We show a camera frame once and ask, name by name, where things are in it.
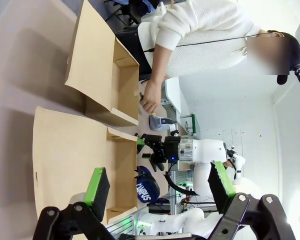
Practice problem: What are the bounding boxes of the blue cap with white lettering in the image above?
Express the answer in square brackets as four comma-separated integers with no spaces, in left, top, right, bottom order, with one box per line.
[134,165,161,204]

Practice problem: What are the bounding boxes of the small white background robot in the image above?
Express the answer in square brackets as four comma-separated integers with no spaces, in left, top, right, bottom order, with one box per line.
[226,147,247,180]

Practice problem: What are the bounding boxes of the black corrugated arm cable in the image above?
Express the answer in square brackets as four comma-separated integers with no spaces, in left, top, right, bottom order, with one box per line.
[164,172,201,197]

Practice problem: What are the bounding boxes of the green metal frame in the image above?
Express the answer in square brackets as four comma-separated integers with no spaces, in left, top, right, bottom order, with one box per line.
[179,113,202,141]

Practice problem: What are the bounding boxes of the person's white sweater torso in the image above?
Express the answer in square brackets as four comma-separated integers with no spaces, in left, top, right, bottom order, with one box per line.
[137,0,262,78]

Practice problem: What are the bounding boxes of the grey fabric pouch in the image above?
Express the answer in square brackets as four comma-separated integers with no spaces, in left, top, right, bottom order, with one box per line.
[148,113,177,131]

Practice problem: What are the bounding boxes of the person's right hand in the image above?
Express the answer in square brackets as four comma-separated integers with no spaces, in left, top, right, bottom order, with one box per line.
[141,79,163,113]

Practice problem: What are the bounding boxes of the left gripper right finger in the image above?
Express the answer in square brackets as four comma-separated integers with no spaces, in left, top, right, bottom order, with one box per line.
[207,161,297,240]

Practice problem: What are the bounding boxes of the thin black headset cord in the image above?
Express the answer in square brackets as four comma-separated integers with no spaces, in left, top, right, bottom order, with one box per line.
[144,31,270,53]

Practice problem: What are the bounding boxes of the blue cloth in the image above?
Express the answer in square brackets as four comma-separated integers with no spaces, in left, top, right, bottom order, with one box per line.
[114,0,157,12]

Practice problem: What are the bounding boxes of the cardboard box with wide lid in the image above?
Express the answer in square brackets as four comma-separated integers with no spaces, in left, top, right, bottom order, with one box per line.
[32,106,139,226]

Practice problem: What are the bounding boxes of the person's head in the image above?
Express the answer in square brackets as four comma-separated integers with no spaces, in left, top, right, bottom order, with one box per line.
[246,29,300,86]

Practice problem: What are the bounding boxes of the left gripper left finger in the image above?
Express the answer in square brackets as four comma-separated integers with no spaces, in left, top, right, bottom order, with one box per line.
[32,166,116,240]

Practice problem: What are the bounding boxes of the person's black trousers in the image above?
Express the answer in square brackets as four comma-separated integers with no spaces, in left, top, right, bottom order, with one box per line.
[116,26,155,82]

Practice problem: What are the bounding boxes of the black office chair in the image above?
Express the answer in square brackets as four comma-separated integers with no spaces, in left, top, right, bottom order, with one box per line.
[103,0,156,27]

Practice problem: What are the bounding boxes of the black headset microphone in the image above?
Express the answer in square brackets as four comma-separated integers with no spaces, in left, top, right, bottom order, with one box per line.
[276,63,300,86]

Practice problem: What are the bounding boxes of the cardboard box short flaps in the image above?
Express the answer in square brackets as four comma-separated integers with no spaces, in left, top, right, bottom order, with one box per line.
[64,0,141,128]

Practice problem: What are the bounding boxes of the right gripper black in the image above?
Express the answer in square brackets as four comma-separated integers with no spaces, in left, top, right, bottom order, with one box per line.
[136,133,182,173]

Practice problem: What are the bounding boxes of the aluminium profile frame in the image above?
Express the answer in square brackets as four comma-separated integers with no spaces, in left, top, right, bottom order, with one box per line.
[168,162,193,216]

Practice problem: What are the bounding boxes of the person's right forearm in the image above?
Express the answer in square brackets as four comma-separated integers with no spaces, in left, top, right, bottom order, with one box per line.
[149,43,173,85]

